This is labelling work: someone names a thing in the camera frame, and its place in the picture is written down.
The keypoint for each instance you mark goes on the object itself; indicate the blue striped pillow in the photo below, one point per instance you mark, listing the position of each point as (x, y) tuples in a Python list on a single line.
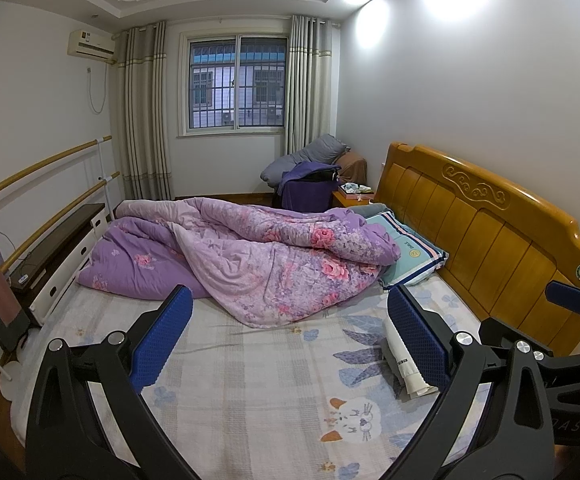
[(415, 250)]

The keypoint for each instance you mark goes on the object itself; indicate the small white blue device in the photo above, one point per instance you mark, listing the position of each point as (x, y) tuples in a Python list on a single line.
[(23, 278)]

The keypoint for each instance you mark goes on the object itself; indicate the white air conditioner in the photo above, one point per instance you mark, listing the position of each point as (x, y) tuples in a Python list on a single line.
[(89, 45)]

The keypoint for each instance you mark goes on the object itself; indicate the pale printed packet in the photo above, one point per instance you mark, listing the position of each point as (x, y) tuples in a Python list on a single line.
[(357, 189)]

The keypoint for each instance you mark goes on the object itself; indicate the white textured garment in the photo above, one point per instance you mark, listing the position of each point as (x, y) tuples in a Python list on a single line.
[(405, 360)]

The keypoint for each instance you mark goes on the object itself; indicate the wooden headboard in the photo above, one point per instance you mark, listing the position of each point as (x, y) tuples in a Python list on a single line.
[(495, 240)]

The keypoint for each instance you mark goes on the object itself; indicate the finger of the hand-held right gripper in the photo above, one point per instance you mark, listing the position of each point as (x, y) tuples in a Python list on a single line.
[(500, 332), (570, 297)]

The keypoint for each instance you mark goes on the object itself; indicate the purple floral quilt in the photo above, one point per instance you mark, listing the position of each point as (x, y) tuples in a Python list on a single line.
[(270, 270)]

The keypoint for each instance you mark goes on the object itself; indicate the dark purple cloth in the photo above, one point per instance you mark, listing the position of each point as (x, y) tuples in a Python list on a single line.
[(305, 192)]

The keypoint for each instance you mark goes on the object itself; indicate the barred window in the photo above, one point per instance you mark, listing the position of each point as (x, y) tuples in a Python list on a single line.
[(235, 85)]

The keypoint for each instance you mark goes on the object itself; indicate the white round stand base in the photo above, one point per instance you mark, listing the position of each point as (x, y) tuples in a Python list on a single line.
[(12, 375)]

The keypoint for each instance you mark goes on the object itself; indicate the grey beige curtain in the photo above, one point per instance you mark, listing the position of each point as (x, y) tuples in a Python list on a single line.
[(307, 85), (144, 110)]

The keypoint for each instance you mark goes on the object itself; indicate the brown cushion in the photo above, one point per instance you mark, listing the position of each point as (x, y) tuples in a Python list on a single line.
[(352, 165)]

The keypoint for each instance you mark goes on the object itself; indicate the black cloth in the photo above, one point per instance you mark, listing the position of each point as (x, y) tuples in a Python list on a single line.
[(325, 176)]

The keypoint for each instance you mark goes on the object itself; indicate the wooden nightstand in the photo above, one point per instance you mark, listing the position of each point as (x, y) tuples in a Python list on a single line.
[(342, 199)]

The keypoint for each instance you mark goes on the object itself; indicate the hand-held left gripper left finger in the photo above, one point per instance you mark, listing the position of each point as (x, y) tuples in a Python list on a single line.
[(169, 330)]

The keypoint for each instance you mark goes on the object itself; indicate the grey cushion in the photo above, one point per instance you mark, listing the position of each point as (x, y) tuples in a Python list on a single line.
[(315, 150)]

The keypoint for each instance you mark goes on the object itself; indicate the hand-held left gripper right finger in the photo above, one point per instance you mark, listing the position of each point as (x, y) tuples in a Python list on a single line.
[(415, 330)]

